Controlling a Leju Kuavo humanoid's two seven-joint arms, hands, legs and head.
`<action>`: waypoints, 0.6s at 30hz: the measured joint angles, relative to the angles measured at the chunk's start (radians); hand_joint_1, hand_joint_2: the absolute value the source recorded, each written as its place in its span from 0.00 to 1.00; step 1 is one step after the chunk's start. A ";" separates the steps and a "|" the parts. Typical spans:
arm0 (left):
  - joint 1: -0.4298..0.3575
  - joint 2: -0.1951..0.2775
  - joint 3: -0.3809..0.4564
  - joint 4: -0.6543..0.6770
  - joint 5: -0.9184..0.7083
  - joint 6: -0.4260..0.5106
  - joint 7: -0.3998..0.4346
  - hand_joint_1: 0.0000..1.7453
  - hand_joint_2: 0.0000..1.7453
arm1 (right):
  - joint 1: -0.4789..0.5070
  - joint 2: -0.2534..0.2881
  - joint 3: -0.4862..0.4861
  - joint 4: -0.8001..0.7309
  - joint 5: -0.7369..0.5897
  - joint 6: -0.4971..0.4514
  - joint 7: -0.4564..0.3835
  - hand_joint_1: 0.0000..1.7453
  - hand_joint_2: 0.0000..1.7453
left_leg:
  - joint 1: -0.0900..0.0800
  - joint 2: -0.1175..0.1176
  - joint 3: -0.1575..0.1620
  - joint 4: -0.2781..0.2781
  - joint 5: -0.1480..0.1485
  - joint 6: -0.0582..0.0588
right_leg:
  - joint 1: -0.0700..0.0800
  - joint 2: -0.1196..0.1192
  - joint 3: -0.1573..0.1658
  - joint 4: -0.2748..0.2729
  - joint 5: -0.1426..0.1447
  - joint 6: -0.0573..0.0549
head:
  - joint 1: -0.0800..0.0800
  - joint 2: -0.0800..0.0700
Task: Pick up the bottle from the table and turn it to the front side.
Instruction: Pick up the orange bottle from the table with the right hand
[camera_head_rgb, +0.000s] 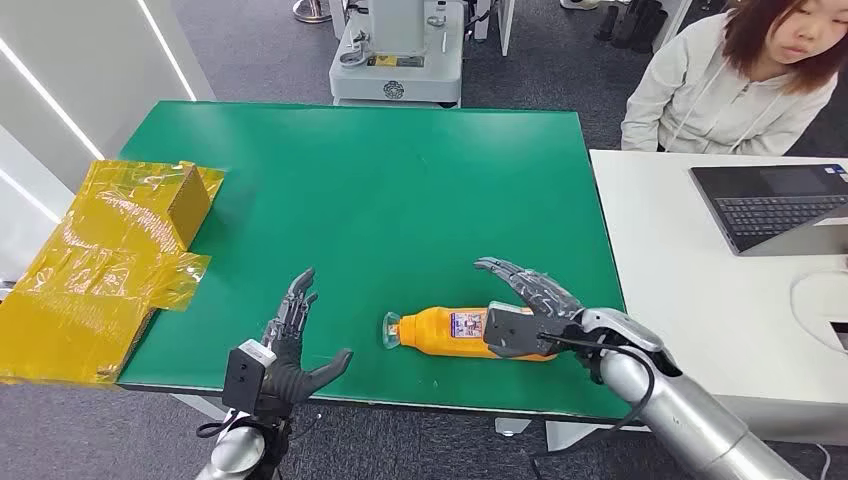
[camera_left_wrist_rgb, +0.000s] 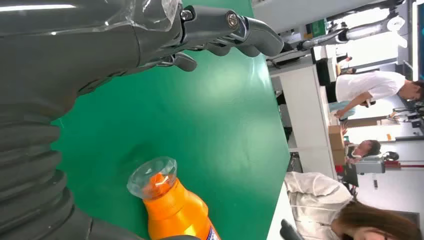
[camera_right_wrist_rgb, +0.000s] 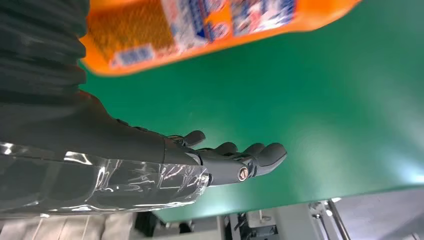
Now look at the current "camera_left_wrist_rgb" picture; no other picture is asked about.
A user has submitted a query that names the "orange detergent bottle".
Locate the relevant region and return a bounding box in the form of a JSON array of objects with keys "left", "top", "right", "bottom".
[{"left": 126, "top": 156, "right": 222, "bottom": 240}]

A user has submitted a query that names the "white desk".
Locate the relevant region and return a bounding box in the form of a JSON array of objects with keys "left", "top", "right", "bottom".
[{"left": 266, "top": 183, "right": 299, "bottom": 240}]

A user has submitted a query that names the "person in pale hooded top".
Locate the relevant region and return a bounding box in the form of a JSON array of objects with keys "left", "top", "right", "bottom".
[{"left": 284, "top": 171, "right": 423, "bottom": 240}]

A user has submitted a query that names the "grey machine box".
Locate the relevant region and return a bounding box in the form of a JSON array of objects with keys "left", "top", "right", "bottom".
[{"left": 355, "top": 160, "right": 387, "bottom": 175}]

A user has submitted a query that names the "brown cardboard box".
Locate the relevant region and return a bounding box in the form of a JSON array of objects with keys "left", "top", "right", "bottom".
[{"left": 328, "top": 125, "right": 347, "bottom": 167}]

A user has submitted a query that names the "seated person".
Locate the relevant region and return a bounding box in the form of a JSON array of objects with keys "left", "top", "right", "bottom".
[{"left": 344, "top": 139, "right": 382, "bottom": 165}]

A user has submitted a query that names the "green top table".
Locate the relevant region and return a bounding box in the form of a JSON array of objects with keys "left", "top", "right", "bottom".
[{"left": 51, "top": 0, "right": 292, "bottom": 240}]

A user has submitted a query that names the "white cabinet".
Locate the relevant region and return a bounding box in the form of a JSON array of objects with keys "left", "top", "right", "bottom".
[{"left": 269, "top": 64, "right": 337, "bottom": 180}]

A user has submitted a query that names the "person in white shirt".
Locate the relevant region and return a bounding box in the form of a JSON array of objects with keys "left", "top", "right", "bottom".
[{"left": 333, "top": 70, "right": 424, "bottom": 119}]

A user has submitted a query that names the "green sign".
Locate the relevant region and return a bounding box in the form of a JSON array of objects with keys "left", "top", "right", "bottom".
[{"left": 311, "top": 19, "right": 329, "bottom": 38}]

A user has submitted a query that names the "monitor screen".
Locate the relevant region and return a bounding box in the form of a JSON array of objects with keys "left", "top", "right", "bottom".
[{"left": 412, "top": 0, "right": 424, "bottom": 82}]

